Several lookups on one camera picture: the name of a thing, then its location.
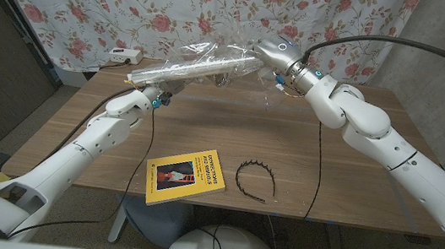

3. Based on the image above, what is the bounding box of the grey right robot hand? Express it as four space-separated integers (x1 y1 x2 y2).
249 34 306 77

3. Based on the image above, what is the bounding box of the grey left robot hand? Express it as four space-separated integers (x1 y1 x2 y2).
146 63 233 110

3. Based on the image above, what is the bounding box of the silver cling film roll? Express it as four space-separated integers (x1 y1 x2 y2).
126 41 267 102

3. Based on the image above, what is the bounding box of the transparent cling film sheet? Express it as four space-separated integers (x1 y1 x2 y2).
123 15 303 110

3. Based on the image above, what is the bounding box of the yellow book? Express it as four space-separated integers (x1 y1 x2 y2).
141 141 231 215

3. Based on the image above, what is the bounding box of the black toothed hair band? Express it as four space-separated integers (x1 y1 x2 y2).
232 157 280 205

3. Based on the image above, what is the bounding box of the white power strip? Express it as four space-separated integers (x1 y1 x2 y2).
106 45 146 67

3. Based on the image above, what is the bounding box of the floral backdrop cloth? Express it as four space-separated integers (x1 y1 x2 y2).
0 0 421 113

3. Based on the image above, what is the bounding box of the blue-grey stool under table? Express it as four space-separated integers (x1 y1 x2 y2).
112 193 197 249

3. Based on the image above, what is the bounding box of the white table leg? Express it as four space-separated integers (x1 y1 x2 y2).
107 202 131 246

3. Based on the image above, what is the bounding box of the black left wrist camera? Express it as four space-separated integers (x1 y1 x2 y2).
151 91 173 112

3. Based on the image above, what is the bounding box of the black power strip cable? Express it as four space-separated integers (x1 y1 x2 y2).
98 54 133 75

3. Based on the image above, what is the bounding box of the thin black left wrist cable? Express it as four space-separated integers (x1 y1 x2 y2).
5 93 159 249

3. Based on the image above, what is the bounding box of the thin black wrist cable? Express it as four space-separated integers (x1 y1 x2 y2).
5 93 159 249
302 121 330 222

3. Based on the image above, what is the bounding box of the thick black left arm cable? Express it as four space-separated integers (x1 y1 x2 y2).
40 76 138 174

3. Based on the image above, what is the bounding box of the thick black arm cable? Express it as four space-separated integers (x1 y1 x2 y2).
300 25 445 85
40 76 138 174

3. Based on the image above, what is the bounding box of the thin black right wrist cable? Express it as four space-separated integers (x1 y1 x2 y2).
302 121 330 222

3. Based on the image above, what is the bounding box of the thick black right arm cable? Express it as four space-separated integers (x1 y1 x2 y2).
300 25 445 85

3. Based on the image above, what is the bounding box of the black cable on robot base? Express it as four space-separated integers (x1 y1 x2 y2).
194 223 228 249

